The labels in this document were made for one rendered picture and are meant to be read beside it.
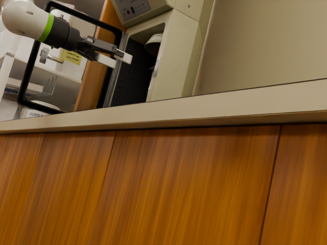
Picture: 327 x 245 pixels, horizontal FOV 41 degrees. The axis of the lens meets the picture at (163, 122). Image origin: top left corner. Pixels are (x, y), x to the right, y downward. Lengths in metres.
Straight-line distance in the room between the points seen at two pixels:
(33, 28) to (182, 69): 0.49
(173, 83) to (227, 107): 0.86
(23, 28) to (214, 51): 0.92
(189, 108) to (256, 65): 1.09
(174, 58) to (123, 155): 0.66
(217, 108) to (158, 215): 0.21
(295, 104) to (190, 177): 0.23
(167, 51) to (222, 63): 0.50
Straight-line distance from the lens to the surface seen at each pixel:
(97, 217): 0.93
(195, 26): 1.57
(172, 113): 0.73
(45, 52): 1.63
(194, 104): 0.69
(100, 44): 1.43
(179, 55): 1.50
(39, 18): 1.40
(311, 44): 1.62
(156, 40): 1.59
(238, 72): 1.83
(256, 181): 0.59
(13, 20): 1.39
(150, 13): 1.61
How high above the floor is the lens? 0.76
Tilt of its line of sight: 11 degrees up
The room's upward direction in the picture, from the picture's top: 14 degrees clockwise
